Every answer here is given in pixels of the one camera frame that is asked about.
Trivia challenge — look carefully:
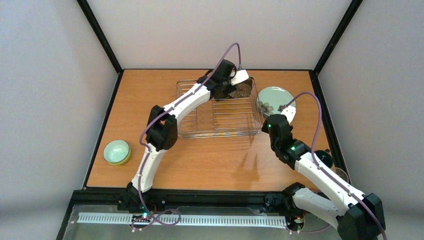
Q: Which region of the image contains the black floral square plate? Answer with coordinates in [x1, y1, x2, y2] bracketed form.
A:
[216, 77, 255, 101]

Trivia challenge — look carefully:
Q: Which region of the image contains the wire metal dish rack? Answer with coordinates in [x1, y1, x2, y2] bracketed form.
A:
[177, 80, 264, 139]

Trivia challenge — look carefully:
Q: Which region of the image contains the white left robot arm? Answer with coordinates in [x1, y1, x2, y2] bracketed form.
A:
[117, 60, 238, 213]

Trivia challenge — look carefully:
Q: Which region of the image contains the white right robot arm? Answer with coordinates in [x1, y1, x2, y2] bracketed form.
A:
[261, 114, 387, 240]

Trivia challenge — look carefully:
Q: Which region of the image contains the light green round plate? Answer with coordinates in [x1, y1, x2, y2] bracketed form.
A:
[256, 86, 294, 117]

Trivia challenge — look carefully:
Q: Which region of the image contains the green yellow small bowl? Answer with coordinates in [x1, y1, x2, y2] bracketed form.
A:
[103, 139, 131, 166]

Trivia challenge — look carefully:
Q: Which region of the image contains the dark green cup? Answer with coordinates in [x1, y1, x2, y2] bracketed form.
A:
[314, 150, 334, 168]

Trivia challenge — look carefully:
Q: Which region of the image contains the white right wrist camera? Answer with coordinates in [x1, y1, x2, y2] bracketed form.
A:
[278, 105, 297, 124]

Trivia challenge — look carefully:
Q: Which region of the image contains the black frame post right rear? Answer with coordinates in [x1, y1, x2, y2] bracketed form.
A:
[313, 0, 363, 76]

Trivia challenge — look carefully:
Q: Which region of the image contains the black frame post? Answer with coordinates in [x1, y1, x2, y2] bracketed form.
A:
[76, 0, 123, 75]
[313, 0, 363, 76]

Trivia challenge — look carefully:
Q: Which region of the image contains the black frame post left rear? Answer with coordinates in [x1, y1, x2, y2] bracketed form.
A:
[76, 0, 123, 75]

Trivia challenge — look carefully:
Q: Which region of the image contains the white slotted cable duct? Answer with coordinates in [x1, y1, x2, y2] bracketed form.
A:
[76, 212, 287, 228]

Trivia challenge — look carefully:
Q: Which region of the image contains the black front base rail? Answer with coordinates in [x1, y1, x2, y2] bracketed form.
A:
[56, 188, 379, 240]

